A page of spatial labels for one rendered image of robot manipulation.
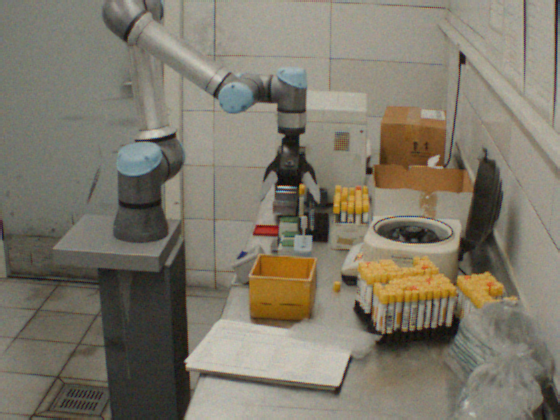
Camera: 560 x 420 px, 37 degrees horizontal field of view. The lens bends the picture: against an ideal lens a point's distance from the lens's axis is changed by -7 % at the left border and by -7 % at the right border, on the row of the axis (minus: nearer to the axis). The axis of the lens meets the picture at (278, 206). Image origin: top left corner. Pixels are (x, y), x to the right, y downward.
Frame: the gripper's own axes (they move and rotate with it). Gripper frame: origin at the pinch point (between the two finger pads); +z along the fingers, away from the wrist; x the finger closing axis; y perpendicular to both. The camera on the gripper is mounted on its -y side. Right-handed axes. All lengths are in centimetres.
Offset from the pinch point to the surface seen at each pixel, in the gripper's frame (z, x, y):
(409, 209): 2.9, -31.8, 9.1
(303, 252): 2.5, -5.4, -27.0
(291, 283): 3.0, -4.0, -44.4
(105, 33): -26, 98, 164
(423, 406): 12, -31, -79
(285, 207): 7.7, 2.7, 21.1
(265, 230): 11.7, 7.4, 12.4
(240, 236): 72, 35, 170
